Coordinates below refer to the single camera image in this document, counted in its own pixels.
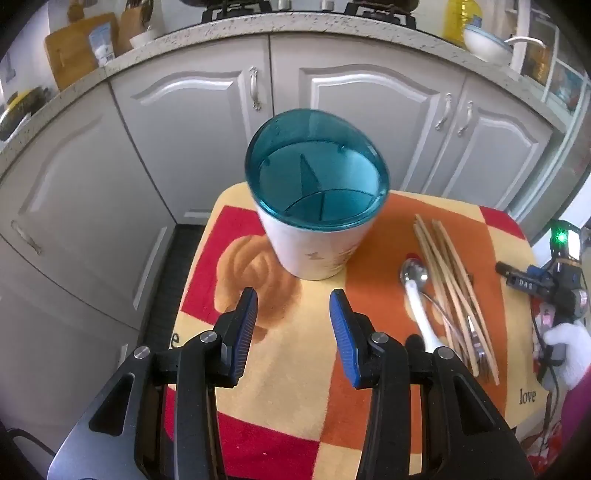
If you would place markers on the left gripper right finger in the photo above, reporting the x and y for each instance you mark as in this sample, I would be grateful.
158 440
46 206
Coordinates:
359 354

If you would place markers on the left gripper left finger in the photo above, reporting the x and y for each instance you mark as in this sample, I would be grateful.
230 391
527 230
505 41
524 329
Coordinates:
235 328

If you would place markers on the white handled metal spoon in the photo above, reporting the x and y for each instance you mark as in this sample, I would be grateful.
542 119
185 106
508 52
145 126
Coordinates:
414 276

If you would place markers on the light wooden chopstick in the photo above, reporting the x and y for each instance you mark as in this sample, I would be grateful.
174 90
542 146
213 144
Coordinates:
443 298
446 279
452 280

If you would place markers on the right magenta sleeve forearm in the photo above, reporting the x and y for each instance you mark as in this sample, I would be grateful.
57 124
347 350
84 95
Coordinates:
576 406

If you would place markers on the white kitchen cabinets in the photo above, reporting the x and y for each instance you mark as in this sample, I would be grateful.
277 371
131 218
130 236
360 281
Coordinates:
88 210

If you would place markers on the right white gloved hand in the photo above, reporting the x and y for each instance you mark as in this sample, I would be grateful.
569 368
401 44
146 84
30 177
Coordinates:
575 337

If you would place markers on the red orange yellow cloth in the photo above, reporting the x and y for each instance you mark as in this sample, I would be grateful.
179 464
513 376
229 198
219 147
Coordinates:
413 362

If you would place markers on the floral utensil holder teal rim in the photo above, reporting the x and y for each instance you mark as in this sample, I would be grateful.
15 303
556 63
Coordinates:
318 184

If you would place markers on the glass door display cabinet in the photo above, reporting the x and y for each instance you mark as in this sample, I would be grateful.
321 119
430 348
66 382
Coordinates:
547 62

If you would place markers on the white bowl with ladle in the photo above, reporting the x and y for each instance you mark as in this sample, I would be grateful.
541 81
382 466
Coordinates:
492 49

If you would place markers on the yellow oil bottle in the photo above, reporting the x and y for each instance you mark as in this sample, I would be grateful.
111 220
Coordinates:
459 14

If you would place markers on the small white bowl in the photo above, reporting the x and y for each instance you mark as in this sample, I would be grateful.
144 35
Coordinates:
143 38

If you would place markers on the yellow lidded black casserole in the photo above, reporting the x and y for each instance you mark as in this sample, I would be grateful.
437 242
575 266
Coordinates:
29 102

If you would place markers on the black gas stove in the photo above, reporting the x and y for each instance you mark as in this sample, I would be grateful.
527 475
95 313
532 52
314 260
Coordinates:
392 12

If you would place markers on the wooden cutting board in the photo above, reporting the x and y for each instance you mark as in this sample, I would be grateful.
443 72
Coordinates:
69 52

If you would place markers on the white salt bag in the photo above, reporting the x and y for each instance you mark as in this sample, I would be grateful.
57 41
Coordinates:
101 43

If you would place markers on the wooden knife block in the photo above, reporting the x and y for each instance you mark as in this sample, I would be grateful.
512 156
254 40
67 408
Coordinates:
130 25

